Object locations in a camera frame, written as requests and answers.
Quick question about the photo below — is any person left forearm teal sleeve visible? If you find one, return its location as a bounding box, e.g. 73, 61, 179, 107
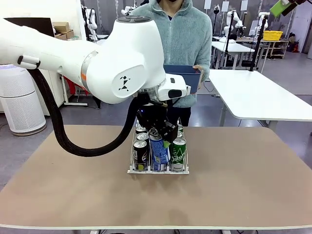
195, 48, 213, 83

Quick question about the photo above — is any blue Pepsi can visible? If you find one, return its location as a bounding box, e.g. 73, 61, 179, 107
148, 128, 171, 164
151, 159, 169, 172

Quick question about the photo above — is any black computer monitor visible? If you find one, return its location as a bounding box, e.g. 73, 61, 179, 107
3, 17, 56, 39

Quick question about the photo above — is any person left hand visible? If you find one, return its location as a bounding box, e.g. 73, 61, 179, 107
192, 64, 206, 90

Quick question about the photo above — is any white cabinet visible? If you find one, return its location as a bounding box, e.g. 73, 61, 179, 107
40, 70, 66, 117

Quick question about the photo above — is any blue bin orange base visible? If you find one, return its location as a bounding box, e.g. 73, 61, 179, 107
163, 64, 202, 95

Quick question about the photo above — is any white clear can dispenser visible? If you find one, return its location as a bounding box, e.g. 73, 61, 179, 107
127, 116, 190, 175

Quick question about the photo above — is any large white table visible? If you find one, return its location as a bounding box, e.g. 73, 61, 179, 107
209, 69, 312, 131

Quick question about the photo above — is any white background table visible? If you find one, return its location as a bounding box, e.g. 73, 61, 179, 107
211, 40, 255, 70

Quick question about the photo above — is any person in teal fleece hoodie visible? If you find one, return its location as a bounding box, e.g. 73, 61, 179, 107
131, 0, 213, 127

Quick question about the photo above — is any orange red jacket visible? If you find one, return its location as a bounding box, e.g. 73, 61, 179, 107
64, 77, 95, 96

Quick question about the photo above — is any yellow plastic bin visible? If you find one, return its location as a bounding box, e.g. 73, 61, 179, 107
263, 30, 284, 41

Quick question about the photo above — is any white air purifier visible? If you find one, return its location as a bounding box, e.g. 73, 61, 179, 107
0, 63, 47, 137

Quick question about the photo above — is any white desk leg frame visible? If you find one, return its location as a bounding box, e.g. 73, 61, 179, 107
62, 81, 88, 107

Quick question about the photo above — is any wooden shelf table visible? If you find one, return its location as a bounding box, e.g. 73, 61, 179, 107
260, 39, 290, 59

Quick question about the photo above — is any black tripod stand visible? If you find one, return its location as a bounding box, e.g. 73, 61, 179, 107
249, 14, 270, 72
214, 4, 232, 70

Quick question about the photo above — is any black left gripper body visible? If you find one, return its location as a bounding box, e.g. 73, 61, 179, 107
136, 94, 169, 127

